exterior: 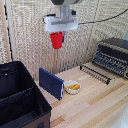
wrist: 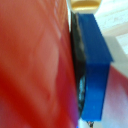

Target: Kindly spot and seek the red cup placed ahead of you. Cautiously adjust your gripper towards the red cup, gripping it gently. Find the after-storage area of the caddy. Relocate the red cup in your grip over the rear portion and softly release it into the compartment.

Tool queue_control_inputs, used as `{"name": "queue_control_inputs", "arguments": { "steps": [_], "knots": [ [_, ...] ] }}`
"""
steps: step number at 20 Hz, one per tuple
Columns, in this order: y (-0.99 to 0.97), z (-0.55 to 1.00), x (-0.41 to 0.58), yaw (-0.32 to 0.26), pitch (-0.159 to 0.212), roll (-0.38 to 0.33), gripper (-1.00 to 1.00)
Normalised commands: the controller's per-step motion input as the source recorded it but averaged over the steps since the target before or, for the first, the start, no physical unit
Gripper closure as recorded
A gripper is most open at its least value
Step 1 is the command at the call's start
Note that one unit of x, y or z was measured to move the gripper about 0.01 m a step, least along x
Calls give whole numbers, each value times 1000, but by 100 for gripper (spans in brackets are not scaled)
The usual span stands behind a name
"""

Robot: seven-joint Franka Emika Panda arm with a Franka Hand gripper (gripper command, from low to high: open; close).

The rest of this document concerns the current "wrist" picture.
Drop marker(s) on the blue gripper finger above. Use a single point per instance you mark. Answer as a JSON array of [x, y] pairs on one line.
[[95, 66]]

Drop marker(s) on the red plastic cup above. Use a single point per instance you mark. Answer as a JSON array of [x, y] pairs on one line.
[[36, 66]]

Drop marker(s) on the white bowl with yellow food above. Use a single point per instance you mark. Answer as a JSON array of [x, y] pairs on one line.
[[85, 5]]

